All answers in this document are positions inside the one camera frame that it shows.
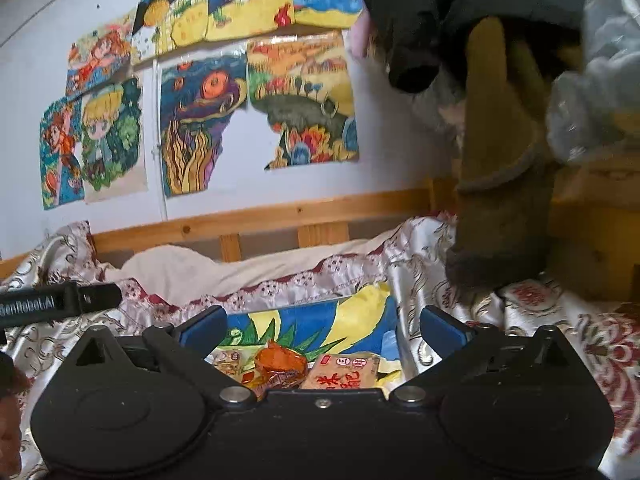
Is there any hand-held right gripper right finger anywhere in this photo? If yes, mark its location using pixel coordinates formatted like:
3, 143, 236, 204
389, 304, 577, 404

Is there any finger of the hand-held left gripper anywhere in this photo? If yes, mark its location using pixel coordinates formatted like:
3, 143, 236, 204
80, 281, 124, 313

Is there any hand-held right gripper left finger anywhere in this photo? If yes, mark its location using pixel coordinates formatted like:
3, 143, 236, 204
62, 304, 256, 404

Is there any beige snack packet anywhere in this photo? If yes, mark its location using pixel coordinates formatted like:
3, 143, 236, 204
206, 346, 257, 387

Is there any orange snack packet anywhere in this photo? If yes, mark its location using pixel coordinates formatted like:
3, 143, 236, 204
249, 339, 309, 402

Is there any tan snack packet red print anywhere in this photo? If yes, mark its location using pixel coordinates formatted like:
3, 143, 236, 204
299, 351, 384, 392

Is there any person's left hand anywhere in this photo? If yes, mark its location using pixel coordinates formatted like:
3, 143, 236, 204
0, 392, 24, 480

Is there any patterned satin blanket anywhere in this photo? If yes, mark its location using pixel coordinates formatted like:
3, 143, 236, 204
0, 212, 640, 480

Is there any wooden bed headboard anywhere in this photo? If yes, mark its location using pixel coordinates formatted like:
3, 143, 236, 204
0, 177, 458, 281

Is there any mustard brown hanging garment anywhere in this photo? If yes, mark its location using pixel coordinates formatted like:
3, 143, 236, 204
444, 16, 568, 293

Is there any yellow wooden furniture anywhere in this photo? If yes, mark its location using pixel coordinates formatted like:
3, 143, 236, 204
547, 157, 640, 303

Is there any grey fluffy hanging garment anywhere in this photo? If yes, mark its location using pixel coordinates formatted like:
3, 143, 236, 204
544, 0, 640, 167

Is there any black hanging garment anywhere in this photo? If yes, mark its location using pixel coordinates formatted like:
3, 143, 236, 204
351, 0, 593, 95

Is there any blue wall drawing orange figure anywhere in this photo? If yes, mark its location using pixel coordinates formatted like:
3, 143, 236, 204
39, 94, 87, 212

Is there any blonde figure wall drawing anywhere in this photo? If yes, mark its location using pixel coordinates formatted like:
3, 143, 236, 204
81, 72, 149, 206

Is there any seaweed wall drawing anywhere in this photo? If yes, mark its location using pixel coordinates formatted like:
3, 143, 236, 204
159, 51, 249, 199

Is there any orange-haired figure wall drawing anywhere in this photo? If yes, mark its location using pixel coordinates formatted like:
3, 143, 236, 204
66, 14, 137, 97

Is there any landscape wall drawing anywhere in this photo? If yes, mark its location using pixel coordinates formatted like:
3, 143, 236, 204
246, 31, 362, 172

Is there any yellow and black wall drawing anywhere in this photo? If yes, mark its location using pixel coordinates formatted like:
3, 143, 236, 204
130, 0, 209, 67

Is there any fish wall drawing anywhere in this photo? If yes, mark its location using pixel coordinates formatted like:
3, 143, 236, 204
204, 0, 297, 44

